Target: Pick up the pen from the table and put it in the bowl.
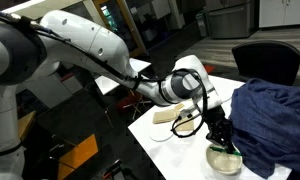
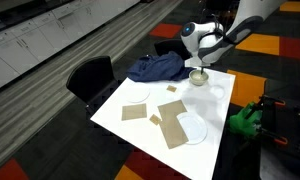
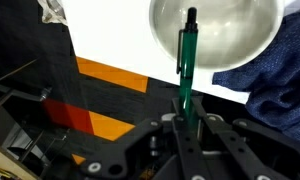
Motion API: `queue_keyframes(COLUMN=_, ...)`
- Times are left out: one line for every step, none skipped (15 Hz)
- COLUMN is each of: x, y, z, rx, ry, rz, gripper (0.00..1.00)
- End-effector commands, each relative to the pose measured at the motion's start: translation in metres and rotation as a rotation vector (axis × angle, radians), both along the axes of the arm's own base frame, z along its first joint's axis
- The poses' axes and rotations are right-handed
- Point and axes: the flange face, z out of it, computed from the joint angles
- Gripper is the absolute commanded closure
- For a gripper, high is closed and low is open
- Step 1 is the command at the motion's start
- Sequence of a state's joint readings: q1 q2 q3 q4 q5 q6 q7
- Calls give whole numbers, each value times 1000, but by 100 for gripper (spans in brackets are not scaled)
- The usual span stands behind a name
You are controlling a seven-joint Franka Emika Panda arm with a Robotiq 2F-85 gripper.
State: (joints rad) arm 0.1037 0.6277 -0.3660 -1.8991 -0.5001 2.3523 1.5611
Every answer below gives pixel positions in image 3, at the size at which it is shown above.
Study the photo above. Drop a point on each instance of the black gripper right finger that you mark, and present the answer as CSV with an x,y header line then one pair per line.
x,y
236,146

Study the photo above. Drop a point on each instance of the crumpled grey plastic sheet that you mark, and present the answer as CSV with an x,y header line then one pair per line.
x,y
51,11

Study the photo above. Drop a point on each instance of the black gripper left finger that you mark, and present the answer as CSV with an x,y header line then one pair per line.
x,y
186,146

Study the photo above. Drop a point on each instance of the light wooden board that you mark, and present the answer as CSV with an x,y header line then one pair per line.
x,y
6,163

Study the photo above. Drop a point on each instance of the blue cloth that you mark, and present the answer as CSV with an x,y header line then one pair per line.
x,y
280,83

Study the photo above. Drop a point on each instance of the green pen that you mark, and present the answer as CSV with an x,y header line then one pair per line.
x,y
188,50

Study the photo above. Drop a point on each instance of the black metal frame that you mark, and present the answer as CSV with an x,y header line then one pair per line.
x,y
16,93

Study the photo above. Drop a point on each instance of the white bowl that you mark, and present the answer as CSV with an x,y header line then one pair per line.
x,y
230,33

